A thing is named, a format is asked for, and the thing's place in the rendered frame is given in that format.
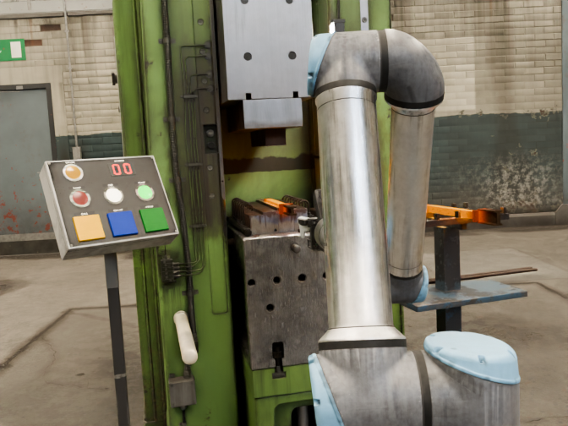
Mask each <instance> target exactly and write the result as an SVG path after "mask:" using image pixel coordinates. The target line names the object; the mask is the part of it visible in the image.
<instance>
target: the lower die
mask: <svg viewBox="0 0 568 426"><path fill-rule="evenodd" d="M248 203H250V204H251V205H252V206H253V209H254V210H252V211H251V209H249V208H247V207H245V206H244V221H245V223H246V227H248V228H250V229H251V231H252V234H251V235H257V234H258V235H259V234H269V233H279V232H298V229H299V224H298V218H299V217H300V216H303V217H308V212H307V208H305V207H302V206H299V205H296V206H297V208H294V212H295V213H297V215H296V216H287V215H285V214H280V213H279V207H277V206H275V205H272V204H269V203H267V202H264V201H263V200H261V199H257V200H256V202H248ZM293 205H295V204H293ZM274 229H276V232H274Z"/></svg>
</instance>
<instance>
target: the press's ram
mask: <svg viewBox="0 0 568 426"><path fill-rule="evenodd" d="M213 9H214V22H215V35H216V61H217V75H218V89H219V102H220V109H227V108H229V107H231V106H233V105H235V104H237V103H239V102H240V101H242V100H263V99H285V98H302V101H306V100H308V99H311V98H313V97H312V96H308V94H307V80H308V65H309V48H310V43H311V41H312V39H313V26H312V7H311V0H213Z"/></svg>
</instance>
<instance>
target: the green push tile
mask: <svg viewBox="0 0 568 426"><path fill-rule="evenodd" d="M139 214H140V217H141V220H142V223H143V226H144V229H145V233H148V232H159V231H166V230H168V229H169V227H168V225H167V219H166V217H165V214H164V211H163V209H162V207H160V208H152V209H144V210H139Z"/></svg>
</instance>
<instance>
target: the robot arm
mask: <svg viewBox="0 0 568 426"><path fill-rule="evenodd" d="M380 92H384V99H385V102H386V103H387V104H388V105H390V106H391V116H390V159H389V182H388V204H387V226H386V228H385V207H384V196H383V185H382V175H381V164H380V142H379V132H378V121H377V110H376V100H377V93H380ZM307 94H308V96H312V97H315V105H316V106H317V118H318V134H319V164H320V180H321V189H316V190H315V191H314V194H313V200H314V207H315V211H316V215H317V217H310V218H309V217H303V216H300V217H299V218H298V224H299V228H300V234H301V237H302V238H304V237H305V233H306V232H308V231H309V230H310V239H308V238H307V245H308V248H310V249H319V250H321V251H323V252H325V274H326V289H327V305H328V320H329V328H328V331H327V332H326V333H325V334H324V335H323V336H322V337H321V338H320V339H319V341H318V343H319V354H315V353H313V354H312V355H309V372H310V379H311V386H312V393H313V400H314V412H315V418H316V424H317V426H520V380H521V378H520V375H519V372H518V363H517V356H516V353H515V351H514V350H513V349H512V348H511V347H510V346H509V345H507V344H506V343H504V342H503V341H500V340H498V339H495V338H493V337H491V336H485V335H481V334H477V333H472V332H459V331H442V332H437V333H434V334H431V335H430V336H427V337H426V338H425V341H424V343H423V347H424V350H411V351H408V350H407V339H406V337H405V336H404V335H403V334H402V333H401V332H400V331H399V330H397V329H396V327H395V326H394V325H393V314H392V304H393V303H410V304H411V303H421V302H422V301H424V300H425V298H426V297H427V294H428V285H429V276H428V271H427V268H426V267H425V266H424V265H423V244H424V234H425V223H426V212H427V202H428V191H429V172H430V162H431V151H432V141H433V131H434V111H435V108H436V107H437V106H438V105H440V104H441V103H442V102H443V100H444V94H445V81H444V77H443V74H442V71H441V69H440V66H439V64H438V63H437V61H436V59H435V58H434V56H433V55H432V53H431V52H430V51H429V50H428V49H427V48H426V47H425V46H424V45H423V44H422V43H421V42H420V41H418V40H417V39H415V38H414V37H412V36H411V35H409V34H407V33H405V32H402V31H400V30H393V29H383V30H361V31H347V32H336V31H333V32H332V33H325V34H318V35H316V36H315V37H314V38H313V39H312V41H311V43H310V48H309V65H308V80H307ZM309 242H310V243H311V247H310V246H309ZM314 245H315V247H316V248H315V247H314Z"/></svg>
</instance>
